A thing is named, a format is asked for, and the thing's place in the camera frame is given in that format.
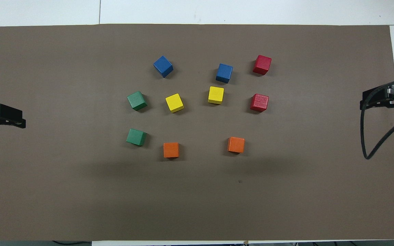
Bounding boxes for red wooden block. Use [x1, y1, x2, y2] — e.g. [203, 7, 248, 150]
[250, 94, 270, 112]
[253, 55, 272, 76]

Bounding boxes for green wooden block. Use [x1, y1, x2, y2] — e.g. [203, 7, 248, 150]
[127, 91, 148, 111]
[126, 128, 147, 147]

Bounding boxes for orange wooden block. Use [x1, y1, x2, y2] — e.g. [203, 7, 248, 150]
[163, 142, 180, 159]
[227, 137, 245, 153]

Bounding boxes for blue wooden block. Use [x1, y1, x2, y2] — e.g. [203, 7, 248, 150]
[216, 63, 234, 84]
[153, 56, 174, 78]

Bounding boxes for yellow wooden block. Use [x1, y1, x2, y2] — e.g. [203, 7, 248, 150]
[165, 93, 184, 113]
[208, 86, 225, 105]

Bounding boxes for brown table mat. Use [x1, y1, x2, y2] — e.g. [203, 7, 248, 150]
[0, 24, 394, 242]

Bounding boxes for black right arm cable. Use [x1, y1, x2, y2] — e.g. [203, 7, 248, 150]
[359, 79, 394, 160]

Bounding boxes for black floor cable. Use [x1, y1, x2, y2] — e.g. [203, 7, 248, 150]
[52, 240, 92, 246]

